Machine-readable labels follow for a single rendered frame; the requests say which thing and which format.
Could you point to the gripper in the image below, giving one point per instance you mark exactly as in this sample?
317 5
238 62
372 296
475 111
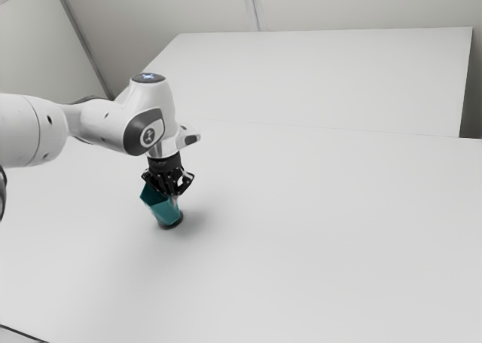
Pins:
164 168

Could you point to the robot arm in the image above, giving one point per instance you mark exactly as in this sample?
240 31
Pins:
94 120

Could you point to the teal faceted mug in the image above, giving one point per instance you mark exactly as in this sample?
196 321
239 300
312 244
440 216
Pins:
160 206

